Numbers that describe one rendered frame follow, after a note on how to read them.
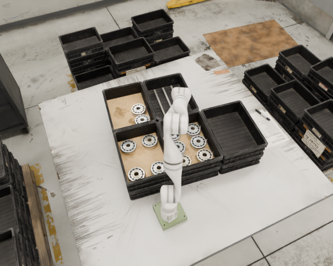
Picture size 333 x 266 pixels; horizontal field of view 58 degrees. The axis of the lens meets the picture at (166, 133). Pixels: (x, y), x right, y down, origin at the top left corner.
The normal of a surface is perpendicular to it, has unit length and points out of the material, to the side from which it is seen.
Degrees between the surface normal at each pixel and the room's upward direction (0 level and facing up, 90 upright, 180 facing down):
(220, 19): 0
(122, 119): 0
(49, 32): 0
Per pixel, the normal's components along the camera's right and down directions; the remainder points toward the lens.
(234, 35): -0.02, -0.61
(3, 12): 0.42, 0.72
